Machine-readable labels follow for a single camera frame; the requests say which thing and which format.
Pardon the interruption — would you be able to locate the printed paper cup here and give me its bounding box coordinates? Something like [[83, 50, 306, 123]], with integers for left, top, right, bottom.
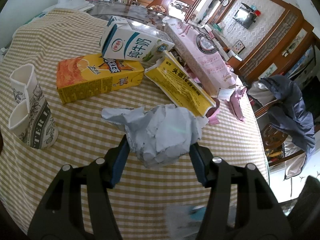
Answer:
[[8, 63, 59, 149]]

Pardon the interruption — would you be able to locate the white paper ball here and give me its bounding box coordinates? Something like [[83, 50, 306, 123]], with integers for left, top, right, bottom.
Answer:
[[101, 104, 208, 168]]

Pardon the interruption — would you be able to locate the long pink white box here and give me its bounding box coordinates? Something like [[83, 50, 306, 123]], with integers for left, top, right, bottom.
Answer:
[[164, 18, 236, 101]]

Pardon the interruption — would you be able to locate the wooden chair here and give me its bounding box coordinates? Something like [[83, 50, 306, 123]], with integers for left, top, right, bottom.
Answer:
[[249, 95, 305, 167]]

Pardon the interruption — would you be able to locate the checkered beige tablecloth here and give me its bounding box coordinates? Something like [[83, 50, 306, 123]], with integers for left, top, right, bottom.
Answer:
[[0, 8, 270, 240]]

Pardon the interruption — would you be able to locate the blue jacket on chair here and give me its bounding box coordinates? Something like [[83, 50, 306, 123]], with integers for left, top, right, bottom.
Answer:
[[260, 75, 316, 154]]

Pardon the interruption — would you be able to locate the orange yellow juice carton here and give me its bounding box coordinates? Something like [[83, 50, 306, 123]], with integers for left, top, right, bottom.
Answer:
[[56, 54, 144, 104]]

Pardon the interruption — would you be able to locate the yellow torn medicine box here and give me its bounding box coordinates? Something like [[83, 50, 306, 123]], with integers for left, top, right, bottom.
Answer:
[[144, 51, 220, 117]]

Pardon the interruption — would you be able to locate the white blue milk carton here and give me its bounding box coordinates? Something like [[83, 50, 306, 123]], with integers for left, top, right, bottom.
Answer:
[[99, 16, 175, 63]]

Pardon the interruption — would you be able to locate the wall mounted television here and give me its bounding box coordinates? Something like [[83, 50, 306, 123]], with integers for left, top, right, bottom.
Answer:
[[233, 3, 257, 29]]

